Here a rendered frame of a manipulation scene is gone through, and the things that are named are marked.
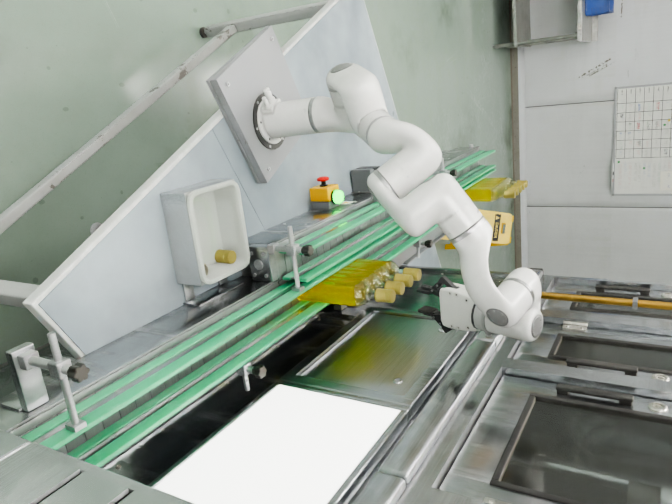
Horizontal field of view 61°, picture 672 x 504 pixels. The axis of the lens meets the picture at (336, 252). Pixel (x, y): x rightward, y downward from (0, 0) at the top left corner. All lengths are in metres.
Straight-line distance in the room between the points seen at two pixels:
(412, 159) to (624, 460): 0.70
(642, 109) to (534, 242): 1.92
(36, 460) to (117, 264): 0.73
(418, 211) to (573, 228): 6.30
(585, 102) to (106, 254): 6.36
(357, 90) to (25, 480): 1.01
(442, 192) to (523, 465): 0.53
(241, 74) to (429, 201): 0.66
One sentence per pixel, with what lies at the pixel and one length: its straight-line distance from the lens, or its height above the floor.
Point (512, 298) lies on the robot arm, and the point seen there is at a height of 1.50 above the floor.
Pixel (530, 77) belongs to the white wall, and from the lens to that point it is 7.23.
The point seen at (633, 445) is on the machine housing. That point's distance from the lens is 1.24.
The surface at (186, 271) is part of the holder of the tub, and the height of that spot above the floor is 0.79.
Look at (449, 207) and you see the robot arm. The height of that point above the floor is 1.38.
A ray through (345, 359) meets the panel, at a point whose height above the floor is 1.08.
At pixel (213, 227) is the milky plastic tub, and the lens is 1.46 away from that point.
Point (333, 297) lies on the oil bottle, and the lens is 1.50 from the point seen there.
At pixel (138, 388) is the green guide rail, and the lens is 1.11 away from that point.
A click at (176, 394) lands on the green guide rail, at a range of 1.22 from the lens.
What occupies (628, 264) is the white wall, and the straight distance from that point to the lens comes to 7.46.
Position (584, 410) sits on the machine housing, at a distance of 1.32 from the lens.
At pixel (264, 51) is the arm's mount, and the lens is 1.66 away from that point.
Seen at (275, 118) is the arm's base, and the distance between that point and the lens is 1.56.
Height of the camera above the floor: 1.77
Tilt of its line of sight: 31 degrees down
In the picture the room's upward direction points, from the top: 93 degrees clockwise
